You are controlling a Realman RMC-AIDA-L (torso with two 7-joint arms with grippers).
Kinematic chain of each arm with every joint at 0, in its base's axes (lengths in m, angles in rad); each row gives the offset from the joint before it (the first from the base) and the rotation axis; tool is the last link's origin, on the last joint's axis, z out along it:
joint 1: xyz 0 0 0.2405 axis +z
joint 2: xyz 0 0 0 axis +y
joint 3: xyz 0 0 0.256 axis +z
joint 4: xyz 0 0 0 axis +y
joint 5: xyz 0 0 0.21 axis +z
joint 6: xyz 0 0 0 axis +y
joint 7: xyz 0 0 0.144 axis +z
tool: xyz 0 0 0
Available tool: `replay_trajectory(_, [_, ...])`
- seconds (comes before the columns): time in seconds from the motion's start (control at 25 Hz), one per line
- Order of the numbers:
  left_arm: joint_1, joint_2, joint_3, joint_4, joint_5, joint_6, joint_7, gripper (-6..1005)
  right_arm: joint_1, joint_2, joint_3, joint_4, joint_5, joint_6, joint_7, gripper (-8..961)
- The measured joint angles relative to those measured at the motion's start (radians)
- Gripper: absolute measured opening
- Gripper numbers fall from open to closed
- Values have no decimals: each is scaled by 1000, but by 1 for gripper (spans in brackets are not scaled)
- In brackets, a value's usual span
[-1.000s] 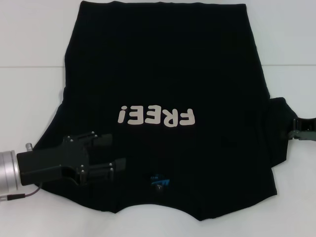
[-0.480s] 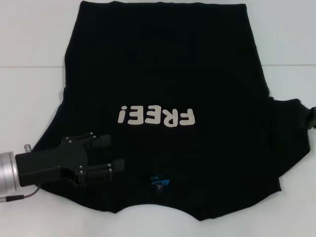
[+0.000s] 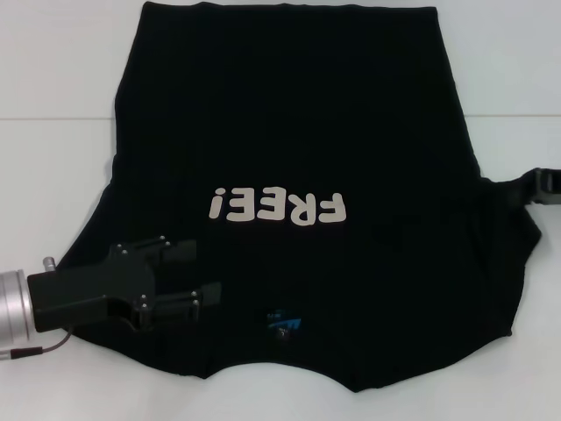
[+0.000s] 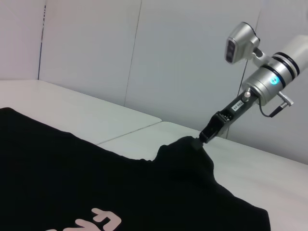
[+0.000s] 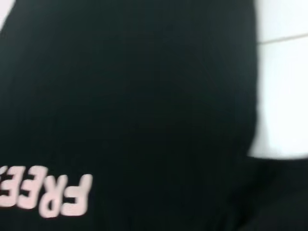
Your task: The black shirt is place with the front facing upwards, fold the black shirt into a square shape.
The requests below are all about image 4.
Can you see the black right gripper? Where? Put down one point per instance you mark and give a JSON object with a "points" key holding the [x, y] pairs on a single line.
{"points": [[238, 106]]}

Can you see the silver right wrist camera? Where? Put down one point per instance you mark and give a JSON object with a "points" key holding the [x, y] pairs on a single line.
{"points": [[240, 41]]}

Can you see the black shirt with FREE print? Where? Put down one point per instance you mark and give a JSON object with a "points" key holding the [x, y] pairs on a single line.
{"points": [[96, 180]]}

